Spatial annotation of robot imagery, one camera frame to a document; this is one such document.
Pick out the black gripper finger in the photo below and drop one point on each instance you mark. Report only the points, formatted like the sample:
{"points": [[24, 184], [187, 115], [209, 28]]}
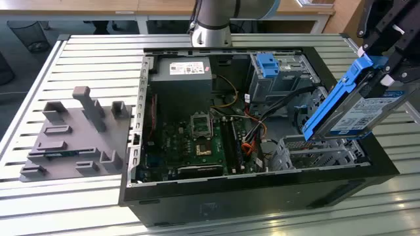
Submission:
{"points": [[408, 54], [365, 27]]}

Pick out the hard disk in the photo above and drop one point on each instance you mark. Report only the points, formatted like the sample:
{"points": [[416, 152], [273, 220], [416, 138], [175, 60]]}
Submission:
{"points": [[348, 110]]}

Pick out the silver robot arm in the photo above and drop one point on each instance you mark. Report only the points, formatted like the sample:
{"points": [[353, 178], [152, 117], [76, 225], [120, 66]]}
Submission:
{"points": [[213, 22]]}

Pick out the metal disk bay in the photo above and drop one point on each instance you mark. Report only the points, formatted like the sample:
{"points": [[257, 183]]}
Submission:
{"points": [[315, 152]]}

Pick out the black RAM slot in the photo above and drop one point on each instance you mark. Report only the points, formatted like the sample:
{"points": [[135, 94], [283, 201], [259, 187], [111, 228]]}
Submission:
{"points": [[227, 145], [236, 145]]}

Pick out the black expansion slot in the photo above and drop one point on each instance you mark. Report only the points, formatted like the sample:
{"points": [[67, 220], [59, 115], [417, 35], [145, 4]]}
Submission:
{"points": [[200, 170]]}

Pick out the blue drive carrier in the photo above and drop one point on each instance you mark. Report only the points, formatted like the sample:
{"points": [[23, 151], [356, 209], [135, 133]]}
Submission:
{"points": [[267, 65]]}

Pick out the grey metal drive cage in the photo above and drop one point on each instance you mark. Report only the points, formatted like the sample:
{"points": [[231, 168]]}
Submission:
{"points": [[281, 86]]}

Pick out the black case fan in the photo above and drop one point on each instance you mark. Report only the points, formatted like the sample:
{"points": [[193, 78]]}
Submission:
{"points": [[305, 120]]}

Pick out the black power supply unit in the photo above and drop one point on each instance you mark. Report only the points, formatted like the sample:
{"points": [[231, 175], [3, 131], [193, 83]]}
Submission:
{"points": [[183, 91]]}

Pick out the CPU socket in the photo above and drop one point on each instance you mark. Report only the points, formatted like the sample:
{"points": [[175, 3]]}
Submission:
{"points": [[201, 124]]}

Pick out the gold framed chipset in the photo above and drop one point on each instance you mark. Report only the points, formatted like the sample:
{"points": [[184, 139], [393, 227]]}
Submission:
{"points": [[203, 149]]}

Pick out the green motherboard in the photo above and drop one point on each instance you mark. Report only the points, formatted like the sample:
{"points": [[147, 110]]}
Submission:
{"points": [[171, 140]]}

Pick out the black office chair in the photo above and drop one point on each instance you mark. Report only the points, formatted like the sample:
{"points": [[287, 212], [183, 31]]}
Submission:
{"points": [[101, 27]]}

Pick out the black PC case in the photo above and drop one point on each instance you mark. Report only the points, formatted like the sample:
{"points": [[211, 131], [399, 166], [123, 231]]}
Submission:
{"points": [[229, 204]]}

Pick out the wooden desk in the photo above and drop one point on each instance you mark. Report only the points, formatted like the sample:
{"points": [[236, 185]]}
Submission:
{"points": [[97, 5]]}

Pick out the grey parts rack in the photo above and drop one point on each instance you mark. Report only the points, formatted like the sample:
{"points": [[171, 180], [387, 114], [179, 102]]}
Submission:
{"points": [[72, 137]]}

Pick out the black mesh waste bin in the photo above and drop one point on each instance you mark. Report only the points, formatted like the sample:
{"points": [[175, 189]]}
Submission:
{"points": [[28, 34]]}

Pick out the green RAM stick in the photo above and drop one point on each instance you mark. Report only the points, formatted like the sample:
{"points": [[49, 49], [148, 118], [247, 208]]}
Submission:
{"points": [[59, 155]]}

